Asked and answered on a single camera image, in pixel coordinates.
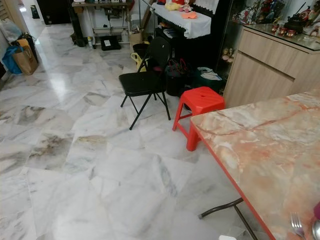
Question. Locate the black bag with red trim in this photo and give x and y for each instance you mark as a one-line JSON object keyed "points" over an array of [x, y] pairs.
{"points": [[176, 74]]}

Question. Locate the light wood cabinet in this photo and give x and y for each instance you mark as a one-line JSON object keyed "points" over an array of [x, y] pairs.
{"points": [[265, 65]]}

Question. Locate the orange cloth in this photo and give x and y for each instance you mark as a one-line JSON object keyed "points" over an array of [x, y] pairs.
{"points": [[189, 14]]}

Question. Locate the black table leg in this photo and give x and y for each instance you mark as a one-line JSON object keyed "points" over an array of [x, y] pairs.
{"points": [[230, 210]]}

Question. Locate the white plastic bag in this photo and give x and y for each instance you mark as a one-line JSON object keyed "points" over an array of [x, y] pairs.
{"points": [[9, 30]]}

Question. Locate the white lace piano cloth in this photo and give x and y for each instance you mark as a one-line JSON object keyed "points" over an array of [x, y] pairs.
{"points": [[187, 22]]}

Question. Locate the dark green bag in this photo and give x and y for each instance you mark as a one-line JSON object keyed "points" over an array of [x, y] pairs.
{"points": [[205, 79]]}

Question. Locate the silver fork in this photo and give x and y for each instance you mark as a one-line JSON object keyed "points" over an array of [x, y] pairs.
{"points": [[297, 225]]}

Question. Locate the red plastic stool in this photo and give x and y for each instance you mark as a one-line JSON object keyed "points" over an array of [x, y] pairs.
{"points": [[200, 101]]}

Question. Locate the silver spoon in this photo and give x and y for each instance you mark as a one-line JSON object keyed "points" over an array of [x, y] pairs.
{"points": [[316, 229]]}

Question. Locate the marble pattern folding table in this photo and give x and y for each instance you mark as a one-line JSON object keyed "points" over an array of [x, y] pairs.
{"points": [[270, 150]]}

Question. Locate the black upright piano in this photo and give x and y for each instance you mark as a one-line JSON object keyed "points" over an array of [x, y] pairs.
{"points": [[205, 45]]}

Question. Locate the brown paper bag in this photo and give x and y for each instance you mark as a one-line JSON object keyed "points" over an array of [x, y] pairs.
{"points": [[26, 59]]}

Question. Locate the black folding chair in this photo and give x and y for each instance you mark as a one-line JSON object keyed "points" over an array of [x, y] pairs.
{"points": [[145, 81]]}

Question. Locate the yellow plastic bag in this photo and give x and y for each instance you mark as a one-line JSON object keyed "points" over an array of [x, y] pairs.
{"points": [[137, 60]]}

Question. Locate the blue bag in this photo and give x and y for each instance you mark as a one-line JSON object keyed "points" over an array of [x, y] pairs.
{"points": [[10, 60]]}

